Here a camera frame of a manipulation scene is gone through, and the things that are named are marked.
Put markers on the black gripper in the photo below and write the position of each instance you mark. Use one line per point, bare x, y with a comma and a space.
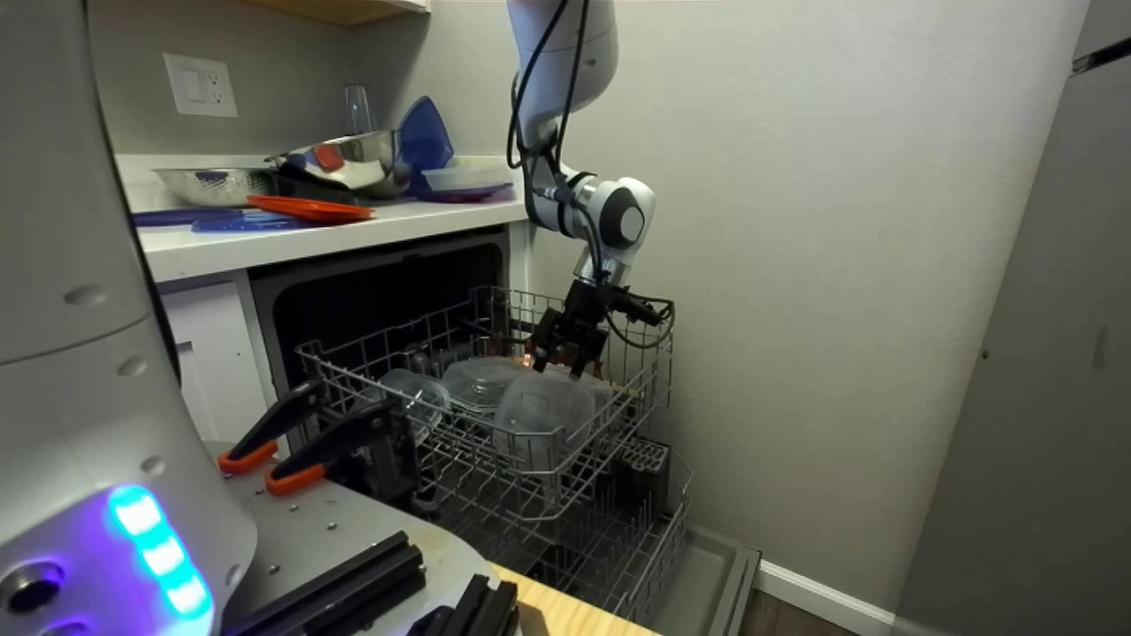
579, 315

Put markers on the clear plastic bowl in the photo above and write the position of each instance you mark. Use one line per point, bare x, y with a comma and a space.
546, 419

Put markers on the shiny steel mixing bowl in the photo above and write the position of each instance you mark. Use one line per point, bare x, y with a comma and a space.
347, 159

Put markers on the clear plastic container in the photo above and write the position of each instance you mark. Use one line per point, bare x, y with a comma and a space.
480, 383
410, 393

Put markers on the lower dishwasher rack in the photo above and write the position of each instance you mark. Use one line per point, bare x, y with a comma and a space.
612, 532

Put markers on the container with purple lid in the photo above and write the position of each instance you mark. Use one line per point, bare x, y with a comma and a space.
467, 182

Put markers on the large blue plastic lid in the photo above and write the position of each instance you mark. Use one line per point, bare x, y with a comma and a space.
425, 135

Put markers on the dishwasher door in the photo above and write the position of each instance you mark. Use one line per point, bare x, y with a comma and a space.
709, 589

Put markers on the red square lid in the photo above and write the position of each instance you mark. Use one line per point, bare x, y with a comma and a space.
307, 209

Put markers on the glass jar steel base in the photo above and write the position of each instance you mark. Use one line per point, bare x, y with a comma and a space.
357, 109

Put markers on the white base cabinet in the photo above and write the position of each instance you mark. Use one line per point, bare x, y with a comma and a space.
216, 366

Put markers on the light blue square lid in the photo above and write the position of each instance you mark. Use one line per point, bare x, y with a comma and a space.
229, 220

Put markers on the dark blue round lid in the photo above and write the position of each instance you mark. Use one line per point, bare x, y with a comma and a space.
159, 215

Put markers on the grey refrigerator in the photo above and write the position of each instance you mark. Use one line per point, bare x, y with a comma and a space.
1035, 354

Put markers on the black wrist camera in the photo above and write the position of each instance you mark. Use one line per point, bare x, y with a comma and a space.
638, 311

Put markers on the black aluminium rail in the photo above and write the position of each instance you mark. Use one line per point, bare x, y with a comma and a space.
337, 583
470, 608

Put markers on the white wall outlet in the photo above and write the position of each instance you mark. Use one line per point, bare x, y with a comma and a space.
198, 86

